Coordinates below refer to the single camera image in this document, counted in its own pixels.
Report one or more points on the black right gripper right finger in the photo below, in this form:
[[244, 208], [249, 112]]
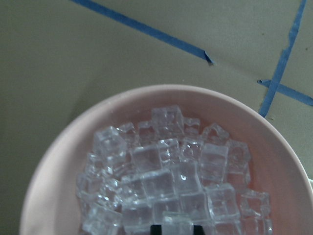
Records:
[[197, 230]]

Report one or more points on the pink bowl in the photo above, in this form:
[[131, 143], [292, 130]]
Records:
[[51, 206]]

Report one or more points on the pile of clear ice cubes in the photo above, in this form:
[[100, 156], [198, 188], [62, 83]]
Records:
[[135, 172]]

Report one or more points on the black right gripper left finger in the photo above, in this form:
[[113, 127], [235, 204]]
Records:
[[155, 230]]

